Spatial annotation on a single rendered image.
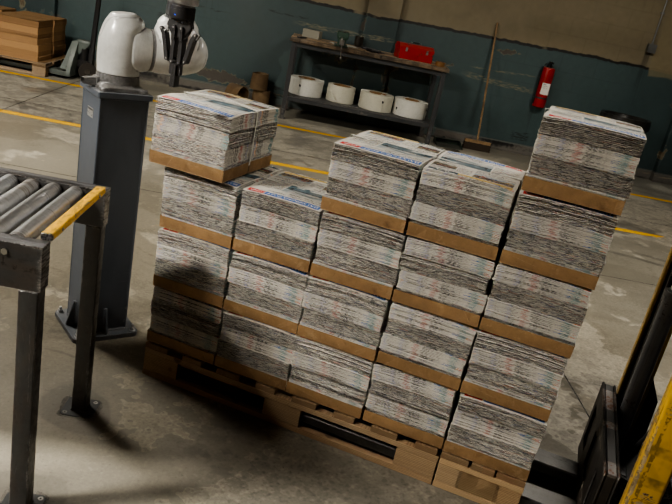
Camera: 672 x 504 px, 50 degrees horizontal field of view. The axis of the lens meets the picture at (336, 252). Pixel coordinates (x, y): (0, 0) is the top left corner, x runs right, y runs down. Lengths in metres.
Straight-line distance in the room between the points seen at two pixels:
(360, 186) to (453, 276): 0.40
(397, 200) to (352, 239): 0.20
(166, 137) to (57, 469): 1.10
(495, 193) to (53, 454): 1.57
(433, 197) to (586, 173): 0.44
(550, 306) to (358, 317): 0.61
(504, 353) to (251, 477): 0.90
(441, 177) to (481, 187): 0.12
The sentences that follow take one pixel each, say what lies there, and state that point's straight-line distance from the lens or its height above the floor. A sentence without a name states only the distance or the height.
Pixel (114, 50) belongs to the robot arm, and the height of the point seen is 1.15.
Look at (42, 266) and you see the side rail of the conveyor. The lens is 1.86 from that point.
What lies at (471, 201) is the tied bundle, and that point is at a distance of 2.19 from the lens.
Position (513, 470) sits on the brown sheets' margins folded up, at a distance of 2.50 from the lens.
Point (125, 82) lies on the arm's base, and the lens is 2.78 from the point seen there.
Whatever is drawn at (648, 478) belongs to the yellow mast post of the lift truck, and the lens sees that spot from 2.26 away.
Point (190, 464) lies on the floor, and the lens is 2.45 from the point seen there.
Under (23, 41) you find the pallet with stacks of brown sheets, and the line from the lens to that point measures 8.55.
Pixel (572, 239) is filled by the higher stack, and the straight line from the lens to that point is 2.18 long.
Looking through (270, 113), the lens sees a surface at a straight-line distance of 2.61.
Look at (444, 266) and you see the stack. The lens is 2.26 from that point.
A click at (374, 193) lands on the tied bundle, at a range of 2.25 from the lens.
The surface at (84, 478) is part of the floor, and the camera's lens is 2.38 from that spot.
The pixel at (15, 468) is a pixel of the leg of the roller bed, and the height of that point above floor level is 0.15.
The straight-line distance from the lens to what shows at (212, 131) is 2.39.
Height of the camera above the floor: 1.51
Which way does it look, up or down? 20 degrees down
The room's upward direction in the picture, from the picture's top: 12 degrees clockwise
